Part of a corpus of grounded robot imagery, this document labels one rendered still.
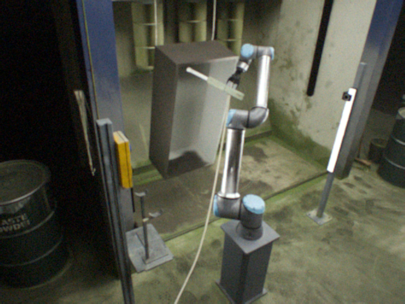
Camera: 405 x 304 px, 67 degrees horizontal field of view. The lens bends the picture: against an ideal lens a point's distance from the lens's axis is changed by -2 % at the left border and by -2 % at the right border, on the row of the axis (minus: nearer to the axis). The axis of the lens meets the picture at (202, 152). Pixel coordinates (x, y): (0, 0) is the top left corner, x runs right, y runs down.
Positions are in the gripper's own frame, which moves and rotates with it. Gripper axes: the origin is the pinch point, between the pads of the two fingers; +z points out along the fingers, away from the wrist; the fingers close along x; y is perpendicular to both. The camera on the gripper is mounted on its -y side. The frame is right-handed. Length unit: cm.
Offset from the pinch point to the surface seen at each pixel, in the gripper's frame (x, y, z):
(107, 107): 55, -67, 45
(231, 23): 45, 151, -88
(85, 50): 72, -86, 21
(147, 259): -8, -80, 110
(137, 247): 1, -72, 111
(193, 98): 32, 61, 17
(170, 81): 43.4, -5.2, 13.7
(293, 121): -88, 202, -21
